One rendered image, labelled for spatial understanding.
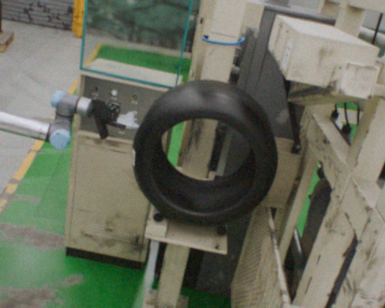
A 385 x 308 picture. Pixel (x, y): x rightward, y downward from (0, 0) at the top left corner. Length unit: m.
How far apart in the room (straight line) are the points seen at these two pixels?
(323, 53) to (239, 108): 0.41
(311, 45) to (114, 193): 1.69
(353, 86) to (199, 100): 0.58
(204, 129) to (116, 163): 0.73
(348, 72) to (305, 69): 0.14
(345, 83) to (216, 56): 0.81
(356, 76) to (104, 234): 2.00
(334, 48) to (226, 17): 0.70
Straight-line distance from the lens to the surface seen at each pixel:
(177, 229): 1.97
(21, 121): 1.70
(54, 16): 11.02
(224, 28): 1.93
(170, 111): 1.60
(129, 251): 2.87
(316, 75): 1.36
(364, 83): 1.30
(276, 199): 2.13
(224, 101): 1.60
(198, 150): 2.08
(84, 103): 1.77
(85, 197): 2.72
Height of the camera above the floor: 1.89
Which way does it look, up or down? 23 degrees down
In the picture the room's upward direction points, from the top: 12 degrees clockwise
